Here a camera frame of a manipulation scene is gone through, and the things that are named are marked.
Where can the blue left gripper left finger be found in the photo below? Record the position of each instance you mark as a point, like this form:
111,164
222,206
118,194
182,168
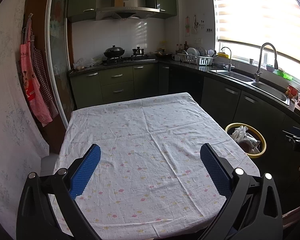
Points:
82,169

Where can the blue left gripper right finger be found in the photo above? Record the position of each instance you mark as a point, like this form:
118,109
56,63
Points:
218,169

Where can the white paper towel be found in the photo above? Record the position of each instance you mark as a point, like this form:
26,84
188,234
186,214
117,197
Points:
245,140

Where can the person's left forearm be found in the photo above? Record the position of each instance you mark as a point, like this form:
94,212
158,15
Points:
291,217

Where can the yellow rimmed trash bin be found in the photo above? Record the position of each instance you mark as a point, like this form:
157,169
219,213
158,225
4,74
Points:
262,147

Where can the tall steel kitchen faucet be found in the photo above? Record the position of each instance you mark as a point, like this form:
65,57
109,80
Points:
258,73

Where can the green lower kitchen cabinets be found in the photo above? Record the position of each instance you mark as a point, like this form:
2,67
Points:
120,83

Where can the red bowl on counter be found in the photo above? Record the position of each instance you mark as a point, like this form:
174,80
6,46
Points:
292,92

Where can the stainless steel double sink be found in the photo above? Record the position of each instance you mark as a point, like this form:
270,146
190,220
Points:
270,91

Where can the white floral tablecloth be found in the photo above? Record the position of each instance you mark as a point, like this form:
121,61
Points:
150,181

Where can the red patterned apron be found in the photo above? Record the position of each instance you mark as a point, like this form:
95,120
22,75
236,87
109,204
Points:
30,82

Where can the small steel faucet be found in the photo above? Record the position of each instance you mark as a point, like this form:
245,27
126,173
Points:
228,56

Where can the checkered dark apron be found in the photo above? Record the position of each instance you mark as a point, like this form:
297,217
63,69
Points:
42,78

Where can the white dish rack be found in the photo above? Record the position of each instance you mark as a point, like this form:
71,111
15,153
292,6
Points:
193,56

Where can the black wok with lid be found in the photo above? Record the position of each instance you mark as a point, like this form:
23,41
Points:
114,52

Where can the small steel pot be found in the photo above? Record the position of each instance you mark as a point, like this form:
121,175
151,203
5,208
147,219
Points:
137,52

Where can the steel range hood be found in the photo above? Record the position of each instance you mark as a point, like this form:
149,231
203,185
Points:
125,9

